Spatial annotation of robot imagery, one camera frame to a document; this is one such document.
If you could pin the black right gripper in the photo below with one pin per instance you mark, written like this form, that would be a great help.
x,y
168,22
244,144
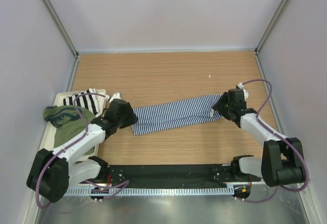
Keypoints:
x,y
219,106

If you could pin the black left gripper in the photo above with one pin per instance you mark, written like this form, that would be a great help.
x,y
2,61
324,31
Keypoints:
x,y
132,117

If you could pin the blue white striped tank top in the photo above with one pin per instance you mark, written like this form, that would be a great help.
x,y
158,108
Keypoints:
x,y
175,114

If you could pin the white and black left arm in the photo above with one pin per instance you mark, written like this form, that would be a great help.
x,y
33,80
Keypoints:
x,y
54,171

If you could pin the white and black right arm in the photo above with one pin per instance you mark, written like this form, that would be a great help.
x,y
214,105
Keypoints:
x,y
282,162

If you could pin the black white striped tank top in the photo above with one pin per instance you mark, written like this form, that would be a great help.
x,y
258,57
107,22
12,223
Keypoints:
x,y
89,99

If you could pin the olive green tank top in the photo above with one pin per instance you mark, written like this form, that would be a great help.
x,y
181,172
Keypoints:
x,y
66,120

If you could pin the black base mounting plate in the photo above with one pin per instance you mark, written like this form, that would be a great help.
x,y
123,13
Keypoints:
x,y
175,176

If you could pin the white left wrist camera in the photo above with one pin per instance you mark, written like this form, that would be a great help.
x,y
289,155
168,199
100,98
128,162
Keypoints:
x,y
115,96

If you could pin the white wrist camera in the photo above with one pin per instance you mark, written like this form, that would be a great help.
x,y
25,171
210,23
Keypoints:
x,y
241,86
115,96

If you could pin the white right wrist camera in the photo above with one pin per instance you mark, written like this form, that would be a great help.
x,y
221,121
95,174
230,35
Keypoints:
x,y
241,86

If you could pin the white slotted cable duct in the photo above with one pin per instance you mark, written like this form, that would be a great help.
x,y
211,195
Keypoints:
x,y
88,190

